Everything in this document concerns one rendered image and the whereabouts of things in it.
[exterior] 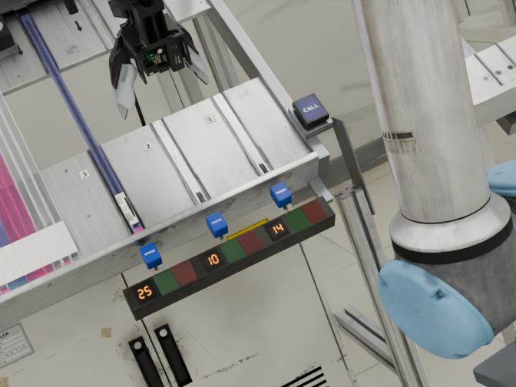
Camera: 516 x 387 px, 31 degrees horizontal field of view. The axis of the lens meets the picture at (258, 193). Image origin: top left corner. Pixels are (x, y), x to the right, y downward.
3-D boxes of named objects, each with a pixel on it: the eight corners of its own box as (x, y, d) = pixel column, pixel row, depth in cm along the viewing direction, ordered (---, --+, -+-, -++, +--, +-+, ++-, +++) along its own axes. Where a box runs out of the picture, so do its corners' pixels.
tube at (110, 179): (145, 235, 142) (143, 231, 141) (137, 239, 142) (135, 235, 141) (29, 18, 167) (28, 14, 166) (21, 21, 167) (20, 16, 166)
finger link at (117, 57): (105, 88, 132) (121, 31, 127) (101, 82, 133) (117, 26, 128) (136, 90, 134) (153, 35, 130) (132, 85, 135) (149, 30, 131)
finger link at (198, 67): (219, 100, 136) (176, 69, 130) (202, 80, 140) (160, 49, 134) (233, 84, 136) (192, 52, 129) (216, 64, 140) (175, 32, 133)
